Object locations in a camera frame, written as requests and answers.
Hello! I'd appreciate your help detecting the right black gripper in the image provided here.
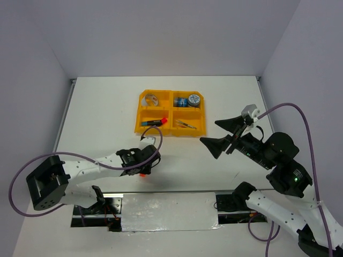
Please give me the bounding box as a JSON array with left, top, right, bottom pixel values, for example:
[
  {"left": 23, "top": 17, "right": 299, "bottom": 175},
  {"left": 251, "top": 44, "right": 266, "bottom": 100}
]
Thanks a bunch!
[{"left": 198, "top": 114, "right": 272, "bottom": 168}]

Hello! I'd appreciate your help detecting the red pen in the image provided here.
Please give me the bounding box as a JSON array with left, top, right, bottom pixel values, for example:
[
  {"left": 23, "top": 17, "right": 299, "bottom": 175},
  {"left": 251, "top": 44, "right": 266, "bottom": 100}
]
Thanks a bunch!
[{"left": 175, "top": 120, "right": 187, "bottom": 128}]

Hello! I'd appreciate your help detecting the pink cap black highlighter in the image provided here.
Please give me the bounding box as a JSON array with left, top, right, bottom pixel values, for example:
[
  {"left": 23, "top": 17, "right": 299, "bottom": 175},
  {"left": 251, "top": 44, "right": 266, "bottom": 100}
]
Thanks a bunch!
[{"left": 153, "top": 117, "right": 168, "bottom": 126}]

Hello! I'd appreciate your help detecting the blue pen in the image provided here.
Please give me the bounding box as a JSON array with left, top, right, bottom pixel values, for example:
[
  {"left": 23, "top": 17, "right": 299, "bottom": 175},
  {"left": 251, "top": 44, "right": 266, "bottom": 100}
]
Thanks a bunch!
[{"left": 184, "top": 123, "right": 197, "bottom": 129}]

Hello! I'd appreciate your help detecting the silver clear tape roll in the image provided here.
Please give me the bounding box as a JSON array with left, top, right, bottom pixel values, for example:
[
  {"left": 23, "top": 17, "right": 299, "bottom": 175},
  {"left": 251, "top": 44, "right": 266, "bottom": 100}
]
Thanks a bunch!
[{"left": 140, "top": 93, "right": 159, "bottom": 107}]

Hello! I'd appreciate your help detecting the blue cap black highlighter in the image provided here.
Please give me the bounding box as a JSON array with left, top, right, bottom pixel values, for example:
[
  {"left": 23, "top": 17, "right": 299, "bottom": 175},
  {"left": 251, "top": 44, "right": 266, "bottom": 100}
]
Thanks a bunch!
[{"left": 141, "top": 120, "right": 158, "bottom": 126}]

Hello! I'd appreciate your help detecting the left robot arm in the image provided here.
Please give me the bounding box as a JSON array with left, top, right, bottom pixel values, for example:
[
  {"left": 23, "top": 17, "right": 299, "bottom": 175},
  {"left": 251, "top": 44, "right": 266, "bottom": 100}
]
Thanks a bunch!
[{"left": 26, "top": 144, "right": 161, "bottom": 214}]

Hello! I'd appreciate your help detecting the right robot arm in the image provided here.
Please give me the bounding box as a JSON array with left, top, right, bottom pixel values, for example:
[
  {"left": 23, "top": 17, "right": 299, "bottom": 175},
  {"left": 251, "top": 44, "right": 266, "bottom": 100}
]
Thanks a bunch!
[{"left": 200, "top": 117, "right": 342, "bottom": 256}]

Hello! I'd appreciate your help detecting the yellow four-compartment organizer tray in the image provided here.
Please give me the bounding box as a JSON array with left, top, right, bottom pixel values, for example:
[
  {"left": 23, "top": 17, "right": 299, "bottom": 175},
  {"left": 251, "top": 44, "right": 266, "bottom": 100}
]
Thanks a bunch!
[{"left": 135, "top": 89, "right": 206, "bottom": 137}]

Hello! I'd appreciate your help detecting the silver foil covered panel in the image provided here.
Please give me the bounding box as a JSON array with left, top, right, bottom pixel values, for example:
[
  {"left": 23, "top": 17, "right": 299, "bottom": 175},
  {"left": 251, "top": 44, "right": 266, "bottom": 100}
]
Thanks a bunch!
[{"left": 121, "top": 192, "right": 220, "bottom": 232}]

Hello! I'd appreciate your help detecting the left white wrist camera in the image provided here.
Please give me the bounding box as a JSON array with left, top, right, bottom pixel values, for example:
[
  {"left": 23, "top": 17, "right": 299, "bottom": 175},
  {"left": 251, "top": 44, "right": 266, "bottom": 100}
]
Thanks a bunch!
[{"left": 139, "top": 137, "right": 156, "bottom": 149}]

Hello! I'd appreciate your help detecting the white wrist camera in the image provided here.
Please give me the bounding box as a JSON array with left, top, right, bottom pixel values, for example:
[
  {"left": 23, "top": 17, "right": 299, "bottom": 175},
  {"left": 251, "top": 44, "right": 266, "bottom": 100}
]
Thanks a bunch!
[
  {"left": 139, "top": 137, "right": 156, "bottom": 149},
  {"left": 241, "top": 104, "right": 260, "bottom": 135}
]

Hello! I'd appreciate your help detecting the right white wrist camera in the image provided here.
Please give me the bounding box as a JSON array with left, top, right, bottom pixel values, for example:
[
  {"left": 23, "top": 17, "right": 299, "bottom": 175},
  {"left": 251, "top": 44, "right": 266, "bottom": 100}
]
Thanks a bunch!
[{"left": 241, "top": 104, "right": 260, "bottom": 135}]

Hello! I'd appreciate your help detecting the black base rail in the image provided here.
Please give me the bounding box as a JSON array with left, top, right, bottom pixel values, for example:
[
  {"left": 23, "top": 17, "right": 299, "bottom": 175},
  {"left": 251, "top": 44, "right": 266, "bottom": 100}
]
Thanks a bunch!
[{"left": 71, "top": 192, "right": 266, "bottom": 232}]

